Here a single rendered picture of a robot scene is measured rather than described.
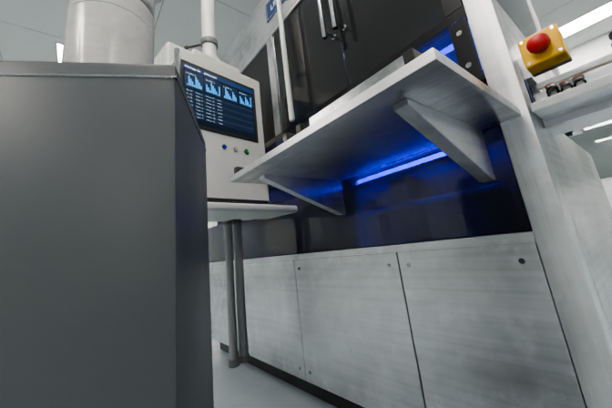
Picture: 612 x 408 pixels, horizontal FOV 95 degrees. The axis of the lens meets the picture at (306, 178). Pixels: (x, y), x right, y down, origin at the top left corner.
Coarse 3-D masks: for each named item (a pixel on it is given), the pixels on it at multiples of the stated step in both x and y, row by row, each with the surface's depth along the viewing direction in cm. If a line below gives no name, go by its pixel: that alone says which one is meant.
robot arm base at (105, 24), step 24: (72, 0) 42; (96, 0) 41; (120, 0) 43; (72, 24) 40; (96, 24) 40; (120, 24) 42; (144, 24) 46; (72, 48) 39; (96, 48) 39; (120, 48) 41; (144, 48) 45
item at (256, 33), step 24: (264, 0) 166; (288, 0) 146; (528, 0) 141; (264, 24) 165; (240, 48) 189; (408, 48) 89; (240, 72) 186; (552, 72) 116; (336, 96) 113; (264, 144) 156
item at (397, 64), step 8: (400, 56) 47; (392, 64) 48; (400, 64) 47; (384, 72) 49; (392, 72) 48; (368, 80) 52; (376, 80) 51; (360, 88) 54; (344, 96) 57; (352, 96) 55; (336, 104) 59; (320, 112) 63; (328, 112) 60; (312, 120) 64
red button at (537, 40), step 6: (534, 36) 61; (540, 36) 60; (546, 36) 59; (528, 42) 61; (534, 42) 61; (540, 42) 60; (546, 42) 59; (528, 48) 62; (534, 48) 61; (540, 48) 60; (546, 48) 60
